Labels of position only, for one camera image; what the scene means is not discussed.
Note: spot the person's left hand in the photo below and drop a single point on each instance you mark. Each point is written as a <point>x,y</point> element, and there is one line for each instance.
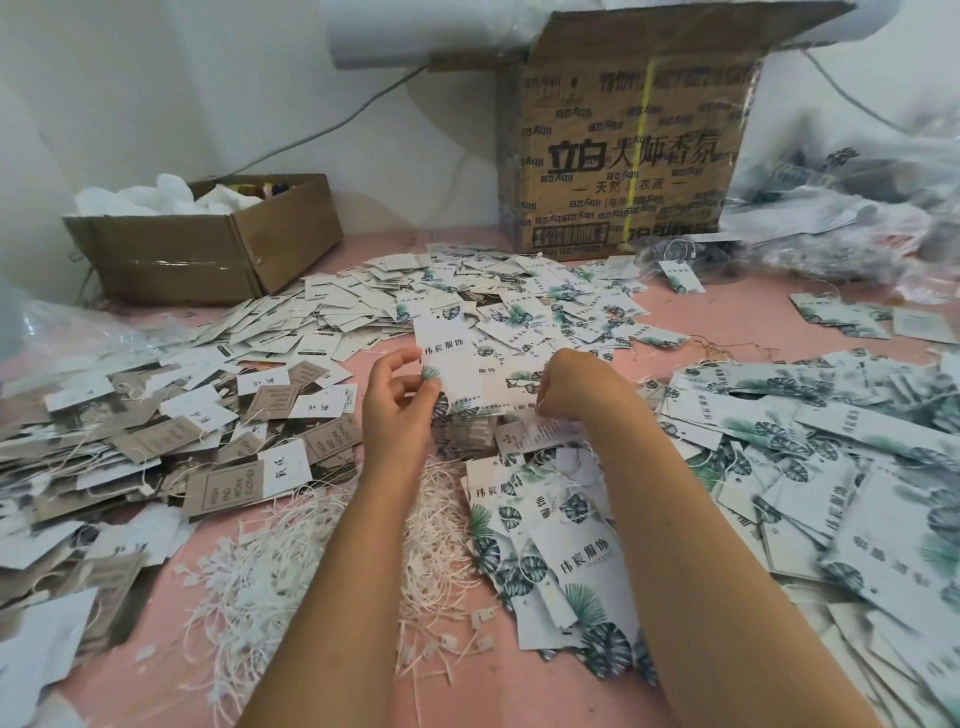
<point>398,420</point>

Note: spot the person's right hand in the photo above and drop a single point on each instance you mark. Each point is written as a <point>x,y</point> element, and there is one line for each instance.
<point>593,387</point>

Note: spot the single white leaf print tag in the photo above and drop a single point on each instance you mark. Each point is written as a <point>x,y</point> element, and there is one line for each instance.
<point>458,360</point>

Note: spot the heap of small tags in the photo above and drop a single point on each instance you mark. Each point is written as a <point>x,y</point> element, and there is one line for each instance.
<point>435,293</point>

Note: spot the pile of green leaf tags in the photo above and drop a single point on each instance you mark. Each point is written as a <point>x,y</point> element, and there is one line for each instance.
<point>750,495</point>

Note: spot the pile of brown white tags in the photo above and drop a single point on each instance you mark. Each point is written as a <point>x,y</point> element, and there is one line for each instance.
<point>135,480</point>

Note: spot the person's left forearm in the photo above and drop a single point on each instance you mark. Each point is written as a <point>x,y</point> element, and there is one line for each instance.
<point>315,615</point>

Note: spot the person's right forearm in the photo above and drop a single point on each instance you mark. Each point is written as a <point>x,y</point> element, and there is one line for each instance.
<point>720,585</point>

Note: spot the large printed cardboard box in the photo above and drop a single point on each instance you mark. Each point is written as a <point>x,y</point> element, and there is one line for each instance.
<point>630,150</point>

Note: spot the small open cardboard box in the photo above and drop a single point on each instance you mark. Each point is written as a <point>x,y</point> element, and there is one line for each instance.
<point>195,240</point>

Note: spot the heap of clear plastic bags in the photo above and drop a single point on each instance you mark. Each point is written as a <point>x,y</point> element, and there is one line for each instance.
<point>863,210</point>

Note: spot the white crumpled material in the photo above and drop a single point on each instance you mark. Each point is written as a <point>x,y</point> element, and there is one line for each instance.
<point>150,197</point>

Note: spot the clear plastic bag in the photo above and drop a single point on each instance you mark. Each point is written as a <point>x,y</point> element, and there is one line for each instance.
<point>68,330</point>

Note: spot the white roll in plastic wrap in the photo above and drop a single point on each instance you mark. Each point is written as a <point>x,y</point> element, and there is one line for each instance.
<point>405,30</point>

